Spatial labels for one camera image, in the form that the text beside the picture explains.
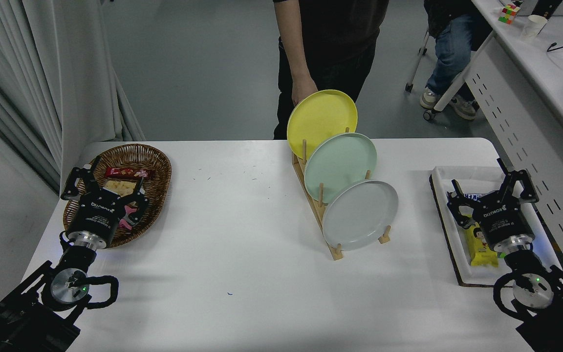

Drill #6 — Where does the grey plate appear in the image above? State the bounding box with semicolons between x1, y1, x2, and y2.
322;180;399;251

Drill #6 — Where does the person's right hand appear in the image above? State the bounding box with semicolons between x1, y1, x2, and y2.
291;75;318;108

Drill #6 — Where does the yellow cartoon snack pack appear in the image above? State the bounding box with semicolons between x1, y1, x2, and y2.
464;215;500;267

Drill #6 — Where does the red snack bar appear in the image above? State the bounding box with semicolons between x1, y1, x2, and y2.
104;166;151;180

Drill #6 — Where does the standing person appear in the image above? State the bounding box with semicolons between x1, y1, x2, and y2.
273;0;390;141

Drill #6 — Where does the pink snack pack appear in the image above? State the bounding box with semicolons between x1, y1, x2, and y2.
118;203;140;230

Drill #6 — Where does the brown wicker basket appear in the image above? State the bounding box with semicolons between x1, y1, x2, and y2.
63;143;172;249

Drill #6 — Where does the white perforated desk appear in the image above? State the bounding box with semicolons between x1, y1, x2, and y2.
462;0;563;294

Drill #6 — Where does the colourful puzzle cube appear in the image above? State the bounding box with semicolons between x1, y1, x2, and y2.
498;4;522;25

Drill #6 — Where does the white tray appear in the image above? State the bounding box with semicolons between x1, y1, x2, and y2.
429;165;563;287

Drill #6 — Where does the pale yellow snack pack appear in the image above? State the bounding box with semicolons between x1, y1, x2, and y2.
102;179;138;198

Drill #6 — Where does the seated person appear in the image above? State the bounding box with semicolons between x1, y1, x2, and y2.
419;0;495;121

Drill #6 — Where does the wooden plate rack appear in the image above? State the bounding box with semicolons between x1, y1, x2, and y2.
292;127;392;261

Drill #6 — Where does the grey curtain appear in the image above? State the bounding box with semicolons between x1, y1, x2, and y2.
0;0;146;194

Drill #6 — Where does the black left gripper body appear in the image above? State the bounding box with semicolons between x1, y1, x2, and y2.
68;191;136;246

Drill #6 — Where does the white paper cup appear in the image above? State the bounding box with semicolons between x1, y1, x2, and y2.
520;15;548;41

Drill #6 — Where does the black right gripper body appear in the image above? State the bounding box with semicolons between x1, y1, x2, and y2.
471;192;535;251

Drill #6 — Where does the yellow plate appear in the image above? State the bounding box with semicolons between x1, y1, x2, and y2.
287;89;358;159

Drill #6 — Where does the mint green plate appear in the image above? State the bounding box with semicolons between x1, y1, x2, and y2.
304;132;378;204

